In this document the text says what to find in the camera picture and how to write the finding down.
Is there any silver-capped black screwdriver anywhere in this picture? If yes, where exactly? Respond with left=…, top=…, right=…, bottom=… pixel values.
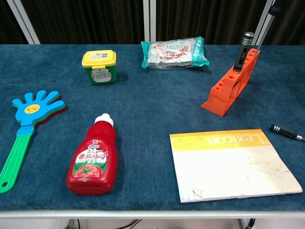
left=233, top=31, right=255, bottom=73

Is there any black curved cable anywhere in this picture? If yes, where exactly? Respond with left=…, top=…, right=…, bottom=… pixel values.
left=118, top=219, right=143, bottom=229

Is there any yellow-lidded green container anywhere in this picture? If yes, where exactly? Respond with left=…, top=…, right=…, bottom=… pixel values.
left=81, top=49, right=118, bottom=85

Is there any teal snack packet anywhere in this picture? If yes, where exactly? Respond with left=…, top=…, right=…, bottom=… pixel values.
left=141, top=36, right=210, bottom=70

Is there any blue hand clapper toy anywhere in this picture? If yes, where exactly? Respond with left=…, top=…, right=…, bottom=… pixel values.
left=0, top=90, right=68, bottom=194

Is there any black pleated curtain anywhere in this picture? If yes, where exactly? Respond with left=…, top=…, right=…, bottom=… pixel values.
left=0, top=0, right=305, bottom=45

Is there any blue table cloth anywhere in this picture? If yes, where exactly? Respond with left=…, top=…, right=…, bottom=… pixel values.
left=0, top=44, right=305, bottom=212

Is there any yellow white Lexicon book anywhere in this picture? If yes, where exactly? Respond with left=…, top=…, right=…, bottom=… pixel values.
left=169, top=129, right=303, bottom=203

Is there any white metal frame post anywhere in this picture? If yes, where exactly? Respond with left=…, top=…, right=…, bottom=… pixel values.
left=6, top=0, right=41, bottom=45
left=142, top=0, right=157, bottom=42
left=250, top=0, right=279, bottom=45

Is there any orange tool holder rack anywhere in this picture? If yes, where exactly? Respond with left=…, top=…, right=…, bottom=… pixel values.
left=200, top=47, right=261, bottom=117

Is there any red ketchup bottle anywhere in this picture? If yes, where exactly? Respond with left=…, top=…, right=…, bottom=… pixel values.
left=66, top=113, right=118, bottom=196

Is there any small black precision screwdriver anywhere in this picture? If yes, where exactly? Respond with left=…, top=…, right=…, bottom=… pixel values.
left=270, top=124, right=305, bottom=143

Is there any white table leg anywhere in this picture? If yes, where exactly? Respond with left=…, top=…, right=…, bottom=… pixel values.
left=237, top=218, right=250, bottom=229
left=55, top=218, right=72, bottom=229

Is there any orange-capped black screwdriver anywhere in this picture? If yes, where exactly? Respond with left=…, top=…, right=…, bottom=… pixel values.
left=256, top=0, right=282, bottom=52

